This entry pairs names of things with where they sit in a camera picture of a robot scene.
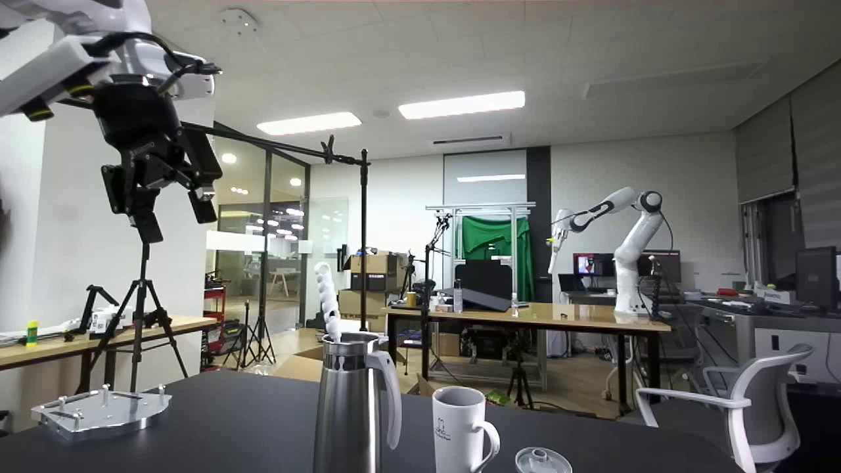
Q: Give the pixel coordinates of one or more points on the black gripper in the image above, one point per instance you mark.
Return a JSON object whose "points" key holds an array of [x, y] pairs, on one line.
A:
{"points": [[156, 151]]}

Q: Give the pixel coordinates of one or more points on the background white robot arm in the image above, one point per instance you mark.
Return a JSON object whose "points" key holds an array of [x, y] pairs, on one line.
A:
{"points": [[628, 303]]}

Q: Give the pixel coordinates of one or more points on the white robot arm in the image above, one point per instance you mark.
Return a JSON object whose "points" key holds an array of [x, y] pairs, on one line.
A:
{"points": [[105, 57]]}

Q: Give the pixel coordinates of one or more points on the stainless steel flask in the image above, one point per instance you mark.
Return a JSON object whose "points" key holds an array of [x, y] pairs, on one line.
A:
{"points": [[357, 407]]}

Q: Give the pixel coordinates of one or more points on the black tripod stand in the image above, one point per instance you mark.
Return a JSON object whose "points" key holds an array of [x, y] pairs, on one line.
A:
{"points": [[137, 311]]}

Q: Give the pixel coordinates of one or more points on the black boom light stand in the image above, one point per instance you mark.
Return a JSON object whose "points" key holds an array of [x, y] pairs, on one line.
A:
{"points": [[288, 151]]}

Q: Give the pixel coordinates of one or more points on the wooden side bench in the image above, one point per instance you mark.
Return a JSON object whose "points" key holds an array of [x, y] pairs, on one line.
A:
{"points": [[79, 346]]}

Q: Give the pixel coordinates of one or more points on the clear acrylic tray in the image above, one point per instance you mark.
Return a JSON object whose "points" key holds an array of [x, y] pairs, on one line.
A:
{"points": [[101, 413]]}

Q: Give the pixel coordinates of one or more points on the green cloth backdrop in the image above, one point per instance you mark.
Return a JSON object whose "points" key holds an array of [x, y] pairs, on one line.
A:
{"points": [[481, 241]]}

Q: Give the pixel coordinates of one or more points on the white ceramic mug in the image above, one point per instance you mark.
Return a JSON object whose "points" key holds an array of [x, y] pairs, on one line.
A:
{"points": [[462, 441]]}

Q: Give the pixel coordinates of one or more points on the clear glass lid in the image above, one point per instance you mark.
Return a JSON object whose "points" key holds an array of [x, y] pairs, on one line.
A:
{"points": [[541, 462]]}

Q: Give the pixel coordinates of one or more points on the wooden background table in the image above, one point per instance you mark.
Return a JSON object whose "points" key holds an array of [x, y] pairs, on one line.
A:
{"points": [[547, 316]]}

